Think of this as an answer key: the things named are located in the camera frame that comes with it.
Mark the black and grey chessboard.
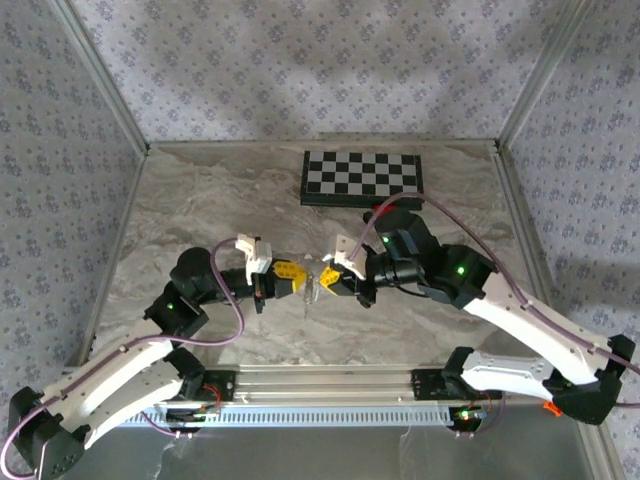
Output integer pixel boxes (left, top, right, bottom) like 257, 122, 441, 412
299, 149, 426, 211

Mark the black controller board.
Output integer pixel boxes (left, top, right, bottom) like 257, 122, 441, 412
164, 405, 222, 434
446, 404, 487, 434

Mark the grey metal sheet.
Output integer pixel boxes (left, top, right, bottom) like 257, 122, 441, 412
74, 404, 609, 480

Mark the long aluminium table edge rail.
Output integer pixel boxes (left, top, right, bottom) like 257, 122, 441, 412
492, 142, 574, 366
69, 147, 151, 369

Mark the aluminium frame rail with bases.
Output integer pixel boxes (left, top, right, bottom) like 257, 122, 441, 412
59, 363, 599, 407

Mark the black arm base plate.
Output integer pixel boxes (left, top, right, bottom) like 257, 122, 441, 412
199, 368, 237, 404
410, 367, 504, 402

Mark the grey slotted cable duct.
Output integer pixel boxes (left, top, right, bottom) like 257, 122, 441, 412
119, 403, 461, 429

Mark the short aluminium table edge rail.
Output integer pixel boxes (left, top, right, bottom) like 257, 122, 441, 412
147, 132, 501, 150

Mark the aluminium corner post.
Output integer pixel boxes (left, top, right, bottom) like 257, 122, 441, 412
49, 0, 151, 154
496, 0, 597, 151

